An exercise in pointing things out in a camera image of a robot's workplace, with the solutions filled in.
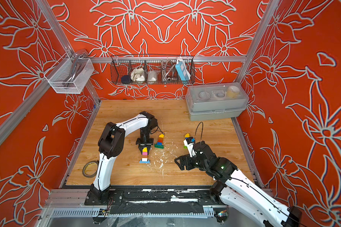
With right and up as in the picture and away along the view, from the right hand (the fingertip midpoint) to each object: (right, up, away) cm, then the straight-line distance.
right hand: (178, 160), depth 71 cm
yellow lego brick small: (+8, +9, +24) cm, 27 cm away
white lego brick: (-19, -4, +12) cm, 23 cm away
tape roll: (-52, -9, +12) cm, 55 cm away
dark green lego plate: (-11, +3, +19) cm, 22 cm away
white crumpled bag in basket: (-25, +50, +21) cm, 60 cm away
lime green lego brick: (+3, +8, -5) cm, 10 cm away
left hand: (-18, -1, +16) cm, 24 cm away
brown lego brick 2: (-20, -2, +13) cm, 24 cm away
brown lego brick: (-10, +7, +24) cm, 27 cm away
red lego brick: (-11, +5, +23) cm, 26 cm away
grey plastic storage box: (+24, +33, +27) cm, 49 cm away
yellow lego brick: (-19, +2, +12) cm, 23 cm away
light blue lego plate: (-19, -5, +12) cm, 24 cm away
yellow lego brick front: (-10, +9, +24) cm, 27 cm away
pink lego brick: (-19, 0, +12) cm, 23 cm away
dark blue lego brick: (-11, +3, +23) cm, 26 cm away
